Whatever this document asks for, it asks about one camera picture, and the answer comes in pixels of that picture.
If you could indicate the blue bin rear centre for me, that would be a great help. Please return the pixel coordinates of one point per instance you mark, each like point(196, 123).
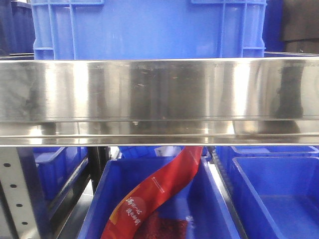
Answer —
point(149, 151)

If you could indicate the blue bin with red bag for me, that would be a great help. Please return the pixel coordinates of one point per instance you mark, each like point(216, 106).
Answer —
point(200, 203)

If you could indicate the blue bin lower left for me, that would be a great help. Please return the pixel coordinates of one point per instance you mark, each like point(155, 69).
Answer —
point(55, 165)

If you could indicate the empty blue bin right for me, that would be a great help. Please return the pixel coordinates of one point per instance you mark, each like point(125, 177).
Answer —
point(277, 197)

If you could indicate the dark blue bin upper left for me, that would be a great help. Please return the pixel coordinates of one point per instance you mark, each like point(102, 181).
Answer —
point(23, 27)

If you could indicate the red printed snack bag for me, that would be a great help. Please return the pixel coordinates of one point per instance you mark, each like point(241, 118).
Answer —
point(151, 193)

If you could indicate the large light blue crate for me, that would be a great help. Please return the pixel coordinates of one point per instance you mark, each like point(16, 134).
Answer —
point(147, 29)

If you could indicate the stainless steel shelf rail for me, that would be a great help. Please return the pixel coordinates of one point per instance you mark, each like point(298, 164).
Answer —
point(223, 101)

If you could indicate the perforated metal rack post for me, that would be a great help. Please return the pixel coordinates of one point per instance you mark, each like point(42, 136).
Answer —
point(23, 193)

